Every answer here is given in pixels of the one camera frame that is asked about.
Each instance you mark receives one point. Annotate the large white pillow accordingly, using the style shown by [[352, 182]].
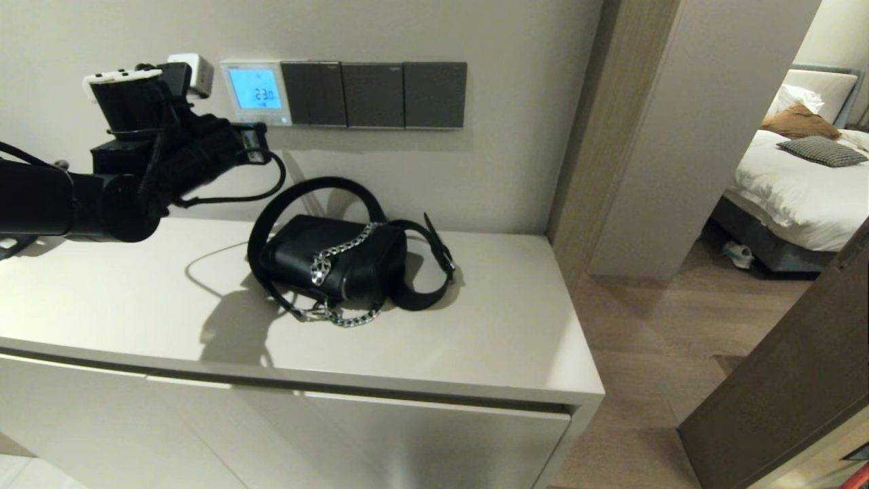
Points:
[[831, 88]]

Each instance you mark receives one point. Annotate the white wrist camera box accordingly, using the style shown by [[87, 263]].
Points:
[[197, 73]]

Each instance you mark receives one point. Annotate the grey bed headboard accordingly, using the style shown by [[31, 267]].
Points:
[[852, 102]]

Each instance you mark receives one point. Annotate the red object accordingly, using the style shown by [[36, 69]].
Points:
[[859, 481]]

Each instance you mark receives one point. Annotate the black round mesh object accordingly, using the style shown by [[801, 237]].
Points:
[[13, 246]]

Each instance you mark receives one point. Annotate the wooden door frame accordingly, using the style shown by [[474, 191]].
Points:
[[597, 136]]

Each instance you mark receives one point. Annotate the small crumpled white pillow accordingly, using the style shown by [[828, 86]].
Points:
[[794, 98]]

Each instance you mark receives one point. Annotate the bed with white duvet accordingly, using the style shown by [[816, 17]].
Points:
[[794, 197]]

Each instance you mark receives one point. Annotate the dark grey switch panel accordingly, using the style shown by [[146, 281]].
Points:
[[312, 94]]

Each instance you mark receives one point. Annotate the white sideboard cabinet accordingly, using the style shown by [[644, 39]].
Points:
[[136, 305]]

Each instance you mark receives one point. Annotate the dark grey square panel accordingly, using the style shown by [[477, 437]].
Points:
[[372, 95], [434, 95]]

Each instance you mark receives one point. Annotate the white cabinet door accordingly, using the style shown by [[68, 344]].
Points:
[[81, 421], [421, 448]]

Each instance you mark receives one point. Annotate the houndstooth pattern cushion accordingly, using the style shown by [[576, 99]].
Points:
[[821, 151]]

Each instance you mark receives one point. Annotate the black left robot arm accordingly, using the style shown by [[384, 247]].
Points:
[[41, 200]]

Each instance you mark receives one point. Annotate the dark brown wooden door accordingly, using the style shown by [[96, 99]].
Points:
[[794, 380]]

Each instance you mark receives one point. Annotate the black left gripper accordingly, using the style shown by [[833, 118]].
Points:
[[204, 153]]

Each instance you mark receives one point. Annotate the white sneaker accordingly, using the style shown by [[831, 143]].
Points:
[[740, 255]]

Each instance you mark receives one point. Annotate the brown cushion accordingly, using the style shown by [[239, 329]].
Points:
[[798, 123]]

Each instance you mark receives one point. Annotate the white wall thermostat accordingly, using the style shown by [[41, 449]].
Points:
[[254, 88]]

